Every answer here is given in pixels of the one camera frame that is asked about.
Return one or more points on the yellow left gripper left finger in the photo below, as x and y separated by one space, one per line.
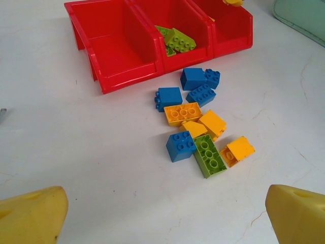
30 218

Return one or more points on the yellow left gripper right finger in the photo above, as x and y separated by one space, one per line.
299 218

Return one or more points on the long green lego brick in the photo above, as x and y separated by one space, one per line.
209 157

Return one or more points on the small yellow sloped lego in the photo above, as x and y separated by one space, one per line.
194 128

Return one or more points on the blue lego brick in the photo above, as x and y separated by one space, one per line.
193 78
212 77
179 147
200 95
170 97

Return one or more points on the long yellow lego brick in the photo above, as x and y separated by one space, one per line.
182 113

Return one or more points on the red plastic bin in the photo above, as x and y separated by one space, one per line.
188 23
114 50
228 28

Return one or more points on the mint green zipper bag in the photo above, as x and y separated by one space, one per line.
304 17

